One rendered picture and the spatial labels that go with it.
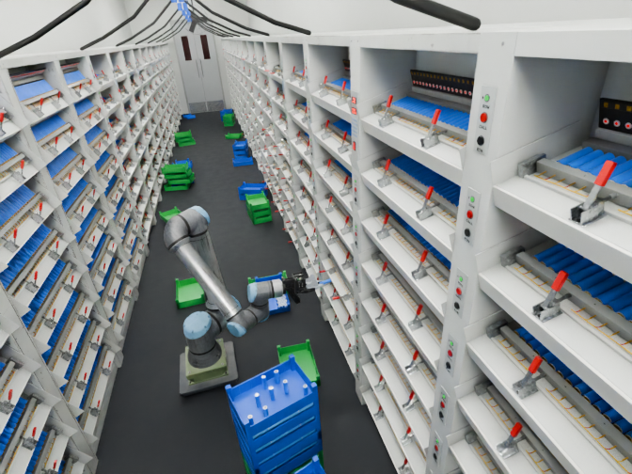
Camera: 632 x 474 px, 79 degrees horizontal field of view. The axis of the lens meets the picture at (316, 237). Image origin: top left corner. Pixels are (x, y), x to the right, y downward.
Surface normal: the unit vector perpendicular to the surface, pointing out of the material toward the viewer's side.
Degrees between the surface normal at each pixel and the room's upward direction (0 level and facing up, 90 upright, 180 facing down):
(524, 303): 17
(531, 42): 90
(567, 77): 90
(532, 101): 90
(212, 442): 0
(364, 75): 90
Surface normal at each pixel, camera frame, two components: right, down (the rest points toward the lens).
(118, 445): -0.06, -0.88
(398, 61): 0.26, 0.44
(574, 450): -0.33, -0.79
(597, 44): -0.96, 0.18
